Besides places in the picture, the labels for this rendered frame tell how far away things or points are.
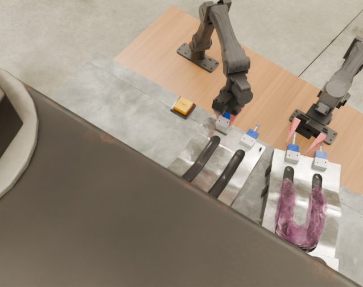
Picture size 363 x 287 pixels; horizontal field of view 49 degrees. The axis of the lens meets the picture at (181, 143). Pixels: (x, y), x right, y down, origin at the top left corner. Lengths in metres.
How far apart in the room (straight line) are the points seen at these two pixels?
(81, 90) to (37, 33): 1.47
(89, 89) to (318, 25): 2.09
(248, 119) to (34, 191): 1.51
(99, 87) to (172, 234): 1.58
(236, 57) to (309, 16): 2.09
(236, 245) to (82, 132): 0.11
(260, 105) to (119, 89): 0.62
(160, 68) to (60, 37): 1.43
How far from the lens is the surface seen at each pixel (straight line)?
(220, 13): 1.43
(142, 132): 1.63
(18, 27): 3.28
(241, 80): 1.35
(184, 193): 0.23
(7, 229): 0.24
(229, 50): 1.36
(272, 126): 1.71
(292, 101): 1.81
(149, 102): 1.71
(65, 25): 3.20
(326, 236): 1.49
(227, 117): 1.52
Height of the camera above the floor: 2.22
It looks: 62 degrees down
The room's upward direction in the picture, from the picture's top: 5 degrees clockwise
